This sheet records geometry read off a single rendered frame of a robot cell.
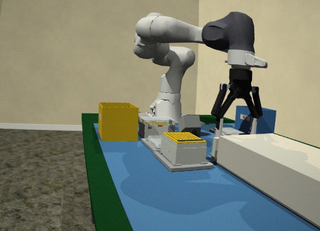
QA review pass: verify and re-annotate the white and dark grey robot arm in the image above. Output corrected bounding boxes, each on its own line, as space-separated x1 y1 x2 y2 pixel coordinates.
133 11 268 121

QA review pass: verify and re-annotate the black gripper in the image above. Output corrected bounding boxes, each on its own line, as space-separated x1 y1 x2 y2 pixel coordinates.
211 68 263 137

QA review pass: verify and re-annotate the blue bench mat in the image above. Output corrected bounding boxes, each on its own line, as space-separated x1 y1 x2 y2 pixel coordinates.
93 123 320 231

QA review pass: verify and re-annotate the yellow open-top bin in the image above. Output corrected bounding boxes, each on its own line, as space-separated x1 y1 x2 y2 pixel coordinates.
98 102 139 142

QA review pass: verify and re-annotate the blue open-top bin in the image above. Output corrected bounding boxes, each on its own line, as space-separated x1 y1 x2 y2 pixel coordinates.
234 105 277 134

